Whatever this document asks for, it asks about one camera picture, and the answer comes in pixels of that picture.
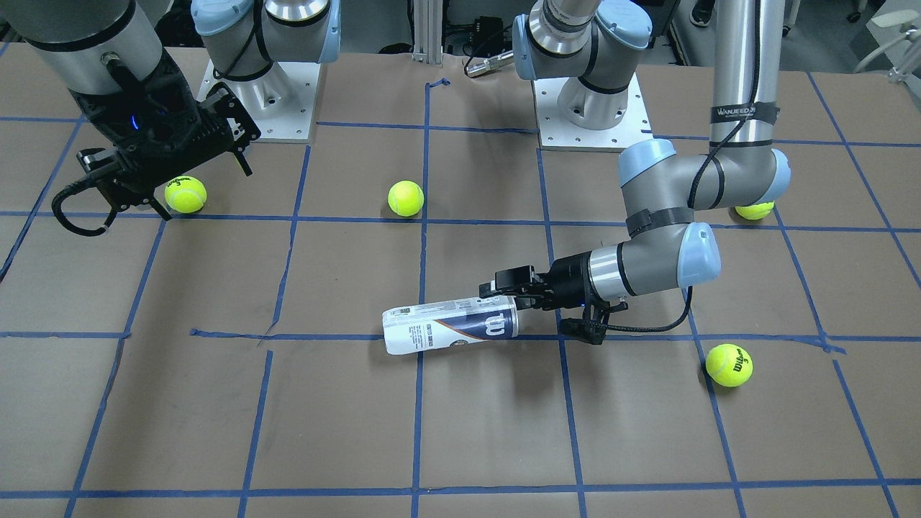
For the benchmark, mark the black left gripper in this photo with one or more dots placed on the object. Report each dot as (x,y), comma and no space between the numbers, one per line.
(572,279)

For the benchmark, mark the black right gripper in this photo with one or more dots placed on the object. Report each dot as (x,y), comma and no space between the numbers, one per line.
(188,92)

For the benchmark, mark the clear tennis ball can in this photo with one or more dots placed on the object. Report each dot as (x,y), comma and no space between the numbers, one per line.
(435,326)

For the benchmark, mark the yellow tennis ball behind arm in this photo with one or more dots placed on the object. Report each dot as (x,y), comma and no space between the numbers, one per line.
(755,212)

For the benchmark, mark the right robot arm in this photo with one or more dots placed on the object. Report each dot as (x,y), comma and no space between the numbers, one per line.
(80,39)

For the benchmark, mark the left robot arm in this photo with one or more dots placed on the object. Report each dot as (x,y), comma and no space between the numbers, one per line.
(596,46)

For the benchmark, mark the yellow tennis ball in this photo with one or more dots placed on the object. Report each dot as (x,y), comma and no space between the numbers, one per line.
(406,198)
(185,194)
(729,365)

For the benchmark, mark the yellow tennis ball centre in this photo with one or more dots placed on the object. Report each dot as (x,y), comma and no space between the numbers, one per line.
(406,198)

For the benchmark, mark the yellow tennis ball front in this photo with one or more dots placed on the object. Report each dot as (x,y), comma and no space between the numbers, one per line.
(729,365)

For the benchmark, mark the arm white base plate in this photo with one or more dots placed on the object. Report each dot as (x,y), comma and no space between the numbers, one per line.
(573,118)
(280,97)

